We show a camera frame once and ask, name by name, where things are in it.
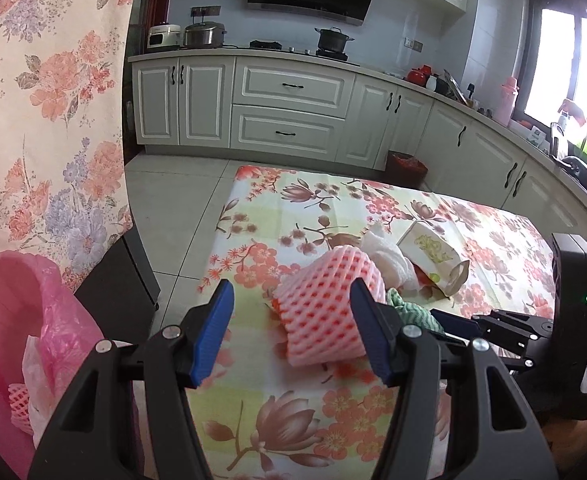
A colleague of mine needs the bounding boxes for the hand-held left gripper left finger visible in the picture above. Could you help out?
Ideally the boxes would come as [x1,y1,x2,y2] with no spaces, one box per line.
[28,278,235,480]

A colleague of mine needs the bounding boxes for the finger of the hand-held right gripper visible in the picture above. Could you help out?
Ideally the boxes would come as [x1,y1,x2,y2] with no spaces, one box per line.
[431,308,557,362]

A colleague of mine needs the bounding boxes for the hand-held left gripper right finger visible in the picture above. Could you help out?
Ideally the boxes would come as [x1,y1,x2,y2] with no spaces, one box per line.
[349,277,559,480]

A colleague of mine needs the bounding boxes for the green white cloth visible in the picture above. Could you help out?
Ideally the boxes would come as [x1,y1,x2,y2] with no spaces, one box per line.
[385,289,447,334]

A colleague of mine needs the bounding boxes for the pink foam net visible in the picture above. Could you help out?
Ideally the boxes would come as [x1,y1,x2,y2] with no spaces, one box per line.
[7,382,40,434]
[272,245,387,366]

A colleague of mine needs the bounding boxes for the white tissue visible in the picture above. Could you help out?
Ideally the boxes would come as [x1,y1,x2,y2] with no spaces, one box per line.
[22,334,56,437]
[360,221,425,297]

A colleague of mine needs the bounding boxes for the waste bin with pink bag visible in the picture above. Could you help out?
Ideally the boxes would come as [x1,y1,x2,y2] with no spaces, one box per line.
[0,252,107,479]

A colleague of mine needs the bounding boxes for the person's right forearm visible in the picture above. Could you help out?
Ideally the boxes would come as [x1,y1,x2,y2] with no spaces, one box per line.
[543,405,587,467]

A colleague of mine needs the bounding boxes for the beige paper cup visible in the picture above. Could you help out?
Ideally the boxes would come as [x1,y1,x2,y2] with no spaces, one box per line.
[397,221,471,297]

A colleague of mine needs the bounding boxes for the floral tablecloth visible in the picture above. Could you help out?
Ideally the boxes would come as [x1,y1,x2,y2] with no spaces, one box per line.
[137,164,587,480]

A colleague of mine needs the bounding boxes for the floor bin with red bag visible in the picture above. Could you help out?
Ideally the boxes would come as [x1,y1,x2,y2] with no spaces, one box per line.
[385,150,429,189]

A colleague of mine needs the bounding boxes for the white base cabinets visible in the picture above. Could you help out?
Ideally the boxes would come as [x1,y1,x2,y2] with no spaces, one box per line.
[127,52,587,272]

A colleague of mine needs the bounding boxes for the pink thermos jug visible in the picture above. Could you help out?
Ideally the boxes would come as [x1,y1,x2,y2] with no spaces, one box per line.
[495,75,519,129]

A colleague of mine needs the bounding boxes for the white cabinet drawer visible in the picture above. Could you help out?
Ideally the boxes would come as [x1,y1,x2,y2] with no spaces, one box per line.
[233,58,357,117]
[230,105,347,159]

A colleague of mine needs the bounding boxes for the window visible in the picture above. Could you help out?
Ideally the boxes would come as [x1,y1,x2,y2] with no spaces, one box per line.
[522,0,587,171]

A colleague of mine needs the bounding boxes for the red kettle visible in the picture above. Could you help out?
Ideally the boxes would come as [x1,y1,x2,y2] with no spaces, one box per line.
[405,63,435,85]

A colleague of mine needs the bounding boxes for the floral curtain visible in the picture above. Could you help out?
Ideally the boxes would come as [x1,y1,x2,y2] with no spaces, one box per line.
[0,0,147,292]

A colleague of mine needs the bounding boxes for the black cooking pot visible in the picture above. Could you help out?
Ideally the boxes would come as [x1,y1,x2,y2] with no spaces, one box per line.
[314,26,355,56]

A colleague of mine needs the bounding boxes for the gas stove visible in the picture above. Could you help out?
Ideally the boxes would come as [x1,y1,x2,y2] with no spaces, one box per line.
[248,38,362,66]

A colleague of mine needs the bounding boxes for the silver rice cooker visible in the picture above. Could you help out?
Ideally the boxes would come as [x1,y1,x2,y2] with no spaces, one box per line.
[182,20,228,49]

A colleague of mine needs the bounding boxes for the white countertop cooker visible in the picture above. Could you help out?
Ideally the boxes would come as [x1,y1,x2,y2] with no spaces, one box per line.
[146,22,182,51]

